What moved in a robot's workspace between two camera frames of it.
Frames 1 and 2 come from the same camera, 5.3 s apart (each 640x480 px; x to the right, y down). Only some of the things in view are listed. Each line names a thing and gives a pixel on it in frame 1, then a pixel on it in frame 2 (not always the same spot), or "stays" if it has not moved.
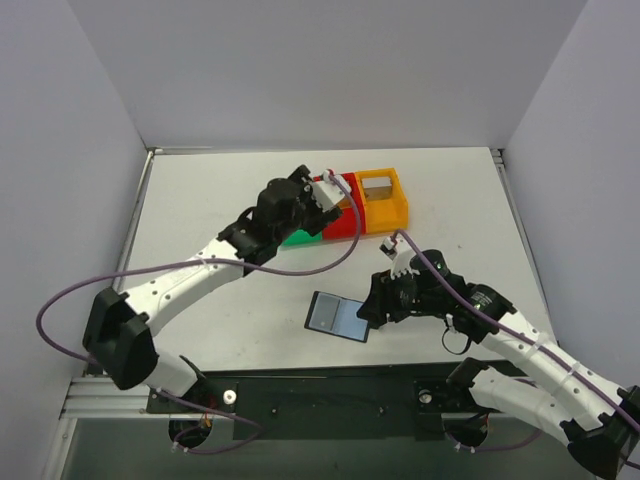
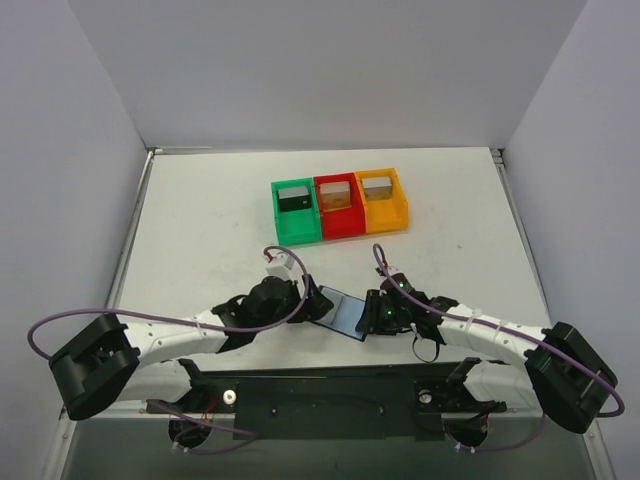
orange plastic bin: x=384 y=216 stays
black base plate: x=324 y=404 stays
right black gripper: x=382 y=298 to x=373 y=310
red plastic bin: x=346 y=225 stays
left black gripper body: x=314 y=208 to x=316 y=304
